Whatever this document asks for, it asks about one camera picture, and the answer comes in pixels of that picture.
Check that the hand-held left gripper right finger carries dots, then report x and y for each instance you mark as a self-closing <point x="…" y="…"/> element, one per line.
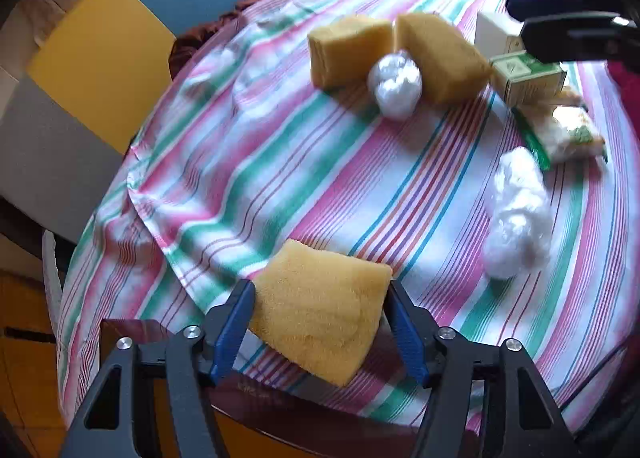
<point x="405" y="333"/>

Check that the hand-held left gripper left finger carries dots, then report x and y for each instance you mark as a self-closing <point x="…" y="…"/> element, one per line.
<point x="235" y="333"/>

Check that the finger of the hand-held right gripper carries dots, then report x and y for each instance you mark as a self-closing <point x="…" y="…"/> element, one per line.
<point x="575" y="40"/>
<point x="565" y="2"/>

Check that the white cardboard box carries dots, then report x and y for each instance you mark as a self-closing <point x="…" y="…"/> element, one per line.
<point x="492" y="32"/>

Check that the yellow sponge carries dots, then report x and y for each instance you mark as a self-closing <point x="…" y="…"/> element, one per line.
<point x="345" y="52"/>
<point x="440" y="57"/>
<point x="320" y="308"/>

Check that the clear plastic bag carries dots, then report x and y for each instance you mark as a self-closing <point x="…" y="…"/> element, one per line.
<point x="517" y="213"/>
<point x="395" y="85"/>

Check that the green printed carton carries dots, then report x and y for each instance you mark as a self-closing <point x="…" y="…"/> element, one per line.
<point x="525" y="77"/>

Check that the person's red clothing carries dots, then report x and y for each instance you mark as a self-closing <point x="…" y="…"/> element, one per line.
<point x="625" y="82"/>

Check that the green yellow snack packet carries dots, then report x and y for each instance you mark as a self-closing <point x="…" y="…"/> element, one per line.
<point x="565" y="137"/>

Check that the striped tablecloth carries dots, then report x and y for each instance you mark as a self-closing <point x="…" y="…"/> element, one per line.
<point x="300" y="177"/>

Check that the dark red cloth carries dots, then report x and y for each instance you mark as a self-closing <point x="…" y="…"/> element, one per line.
<point x="200" y="37"/>

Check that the grey yellow blue sofa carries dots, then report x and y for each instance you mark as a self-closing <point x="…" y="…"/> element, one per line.
<point x="100" y="52"/>

